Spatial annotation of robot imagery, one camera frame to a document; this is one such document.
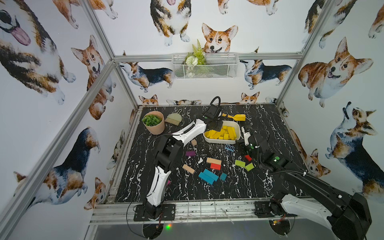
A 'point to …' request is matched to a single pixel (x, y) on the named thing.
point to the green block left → (240, 163)
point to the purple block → (190, 153)
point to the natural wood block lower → (188, 169)
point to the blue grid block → (229, 147)
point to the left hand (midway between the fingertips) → (221, 122)
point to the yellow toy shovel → (236, 117)
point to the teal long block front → (206, 178)
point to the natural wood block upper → (211, 160)
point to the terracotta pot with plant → (154, 122)
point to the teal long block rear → (211, 175)
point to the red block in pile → (215, 166)
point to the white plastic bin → (229, 133)
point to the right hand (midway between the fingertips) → (239, 139)
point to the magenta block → (168, 182)
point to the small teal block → (223, 176)
